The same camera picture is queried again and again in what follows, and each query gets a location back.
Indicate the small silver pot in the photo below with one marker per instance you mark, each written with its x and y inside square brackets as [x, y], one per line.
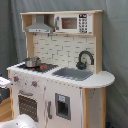
[32, 61]

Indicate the toy oven door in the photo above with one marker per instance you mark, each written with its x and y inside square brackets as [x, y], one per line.
[27, 104]

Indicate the left red stove knob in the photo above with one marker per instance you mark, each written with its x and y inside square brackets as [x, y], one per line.
[15, 78]

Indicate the black toy faucet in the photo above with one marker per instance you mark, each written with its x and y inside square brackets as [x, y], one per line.
[82, 65]

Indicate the right red stove knob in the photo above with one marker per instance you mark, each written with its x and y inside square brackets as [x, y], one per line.
[34, 83]

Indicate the grey ice dispenser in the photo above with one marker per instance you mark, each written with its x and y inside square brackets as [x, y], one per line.
[62, 104]

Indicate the red stove knob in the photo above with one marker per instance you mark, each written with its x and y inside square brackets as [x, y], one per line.
[34, 83]
[15, 78]

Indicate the grey cupboard door handle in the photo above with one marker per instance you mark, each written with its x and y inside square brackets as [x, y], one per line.
[48, 110]

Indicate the black toy stovetop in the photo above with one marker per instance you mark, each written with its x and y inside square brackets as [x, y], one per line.
[43, 67]

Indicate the toy microwave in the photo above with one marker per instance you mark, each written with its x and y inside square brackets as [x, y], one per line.
[74, 23]

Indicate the grey range hood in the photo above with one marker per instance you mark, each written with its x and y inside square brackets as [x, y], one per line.
[39, 26]

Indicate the wooden toy kitchen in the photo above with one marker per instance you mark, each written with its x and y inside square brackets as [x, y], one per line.
[87, 97]

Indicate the grey toy sink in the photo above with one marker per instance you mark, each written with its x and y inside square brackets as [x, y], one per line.
[73, 74]

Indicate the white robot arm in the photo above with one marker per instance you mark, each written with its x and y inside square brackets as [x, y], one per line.
[23, 120]

